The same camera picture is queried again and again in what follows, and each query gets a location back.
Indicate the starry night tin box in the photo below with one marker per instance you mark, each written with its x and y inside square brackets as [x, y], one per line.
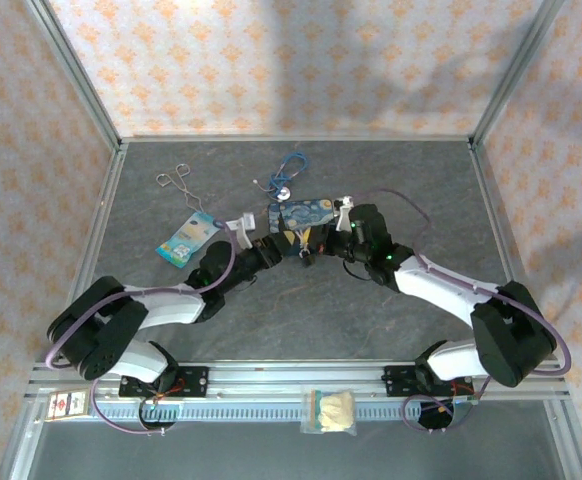
[301, 212]

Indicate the aluminium mounting rail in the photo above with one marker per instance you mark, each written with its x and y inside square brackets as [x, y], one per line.
[291, 380]

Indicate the aluminium frame back rail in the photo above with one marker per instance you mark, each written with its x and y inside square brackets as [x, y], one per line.
[296, 139]

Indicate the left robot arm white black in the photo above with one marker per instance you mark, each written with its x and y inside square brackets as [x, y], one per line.
[171, 310]

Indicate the clear plastic bag with contents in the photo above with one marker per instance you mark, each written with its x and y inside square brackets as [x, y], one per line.
[333, 410]

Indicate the small black padlock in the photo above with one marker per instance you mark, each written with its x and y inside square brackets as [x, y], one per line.
[307, 260]

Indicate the aluminium frame side rail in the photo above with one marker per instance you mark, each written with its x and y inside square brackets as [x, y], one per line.
[88, 260]
[498, 225]

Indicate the blue stethoscope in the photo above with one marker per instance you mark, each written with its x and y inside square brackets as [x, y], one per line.
[282, 180]

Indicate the red white warning label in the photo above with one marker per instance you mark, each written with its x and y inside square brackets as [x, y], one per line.
[68, 403]

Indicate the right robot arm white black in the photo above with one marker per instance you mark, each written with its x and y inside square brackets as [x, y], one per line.
[436, 290]

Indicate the blue snack packet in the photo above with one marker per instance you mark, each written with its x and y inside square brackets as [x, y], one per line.
[186, 242]

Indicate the aluminium frame post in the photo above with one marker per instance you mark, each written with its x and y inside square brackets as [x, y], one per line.
[516, 75]
[76, 80]

